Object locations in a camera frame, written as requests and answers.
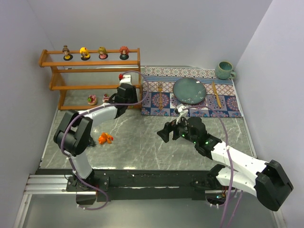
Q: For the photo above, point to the teal ceramic mug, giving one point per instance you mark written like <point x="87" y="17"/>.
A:
<point x="224" y="71"/>

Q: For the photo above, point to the golden fork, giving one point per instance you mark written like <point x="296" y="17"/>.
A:
<point x="160" y="95"/>

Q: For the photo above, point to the orange wooden two-tier shelf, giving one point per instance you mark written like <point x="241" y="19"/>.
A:
<point x="59" y="67"/>

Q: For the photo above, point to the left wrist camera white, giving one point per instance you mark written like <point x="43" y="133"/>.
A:
<point x="125" y="79"/>

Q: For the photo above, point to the teal ceramic plate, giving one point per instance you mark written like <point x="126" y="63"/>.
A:
<point x="189" y="91"/>

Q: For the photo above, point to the brown bun hair doll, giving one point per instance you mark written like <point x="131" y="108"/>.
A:
<point x="67" y="56"/>

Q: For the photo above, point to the patterned blue pink placemat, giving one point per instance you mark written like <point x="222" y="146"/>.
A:
<point x="169" y="75"/>

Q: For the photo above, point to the red hair doll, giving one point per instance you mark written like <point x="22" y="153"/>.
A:
<point x="124" y="52"/>

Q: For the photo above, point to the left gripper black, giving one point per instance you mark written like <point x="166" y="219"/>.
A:
<point x="128" y="94"/>

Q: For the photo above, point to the black mounting base rail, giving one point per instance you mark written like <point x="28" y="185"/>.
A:
<point x="138" y="185"/>

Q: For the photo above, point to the orange fox toy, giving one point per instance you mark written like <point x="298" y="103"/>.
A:
<point x="105" y="138"/>

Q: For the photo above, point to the blonde hair pink doll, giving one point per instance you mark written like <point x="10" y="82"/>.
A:
<point x="103" y="54"/>

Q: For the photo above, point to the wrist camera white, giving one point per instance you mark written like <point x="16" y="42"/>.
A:
<point x="181" y="111"/>
<point x="125" y="79"/>

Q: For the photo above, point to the yellow hair doll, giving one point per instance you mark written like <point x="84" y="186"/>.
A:
<point x="84" y="53"/>

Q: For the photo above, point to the black dragon toy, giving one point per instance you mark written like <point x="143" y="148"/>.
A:
<point x="91" y="142"/>

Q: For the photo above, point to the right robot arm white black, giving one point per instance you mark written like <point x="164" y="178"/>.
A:
<point x="265" y="180"/>

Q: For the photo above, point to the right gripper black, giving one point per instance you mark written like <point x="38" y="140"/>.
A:
<point x="173" y="130"/>

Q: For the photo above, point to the pink bear strawberry toy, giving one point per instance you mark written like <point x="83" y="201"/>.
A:
<point x="92" y="100"/>

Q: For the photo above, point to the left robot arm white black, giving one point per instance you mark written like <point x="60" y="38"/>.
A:
<point x="74" y="131"/>

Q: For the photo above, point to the golden knife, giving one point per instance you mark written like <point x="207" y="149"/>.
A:
<point x="216" y="94"/>

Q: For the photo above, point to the strawberry cake slice toy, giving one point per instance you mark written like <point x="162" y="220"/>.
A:
<point x="106" y="98"/>

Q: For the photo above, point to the aluminium frame rail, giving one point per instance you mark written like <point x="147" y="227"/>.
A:
<point x="39" y="185"/>

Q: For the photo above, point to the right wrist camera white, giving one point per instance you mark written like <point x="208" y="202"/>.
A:
<point x="181" y="111"/>

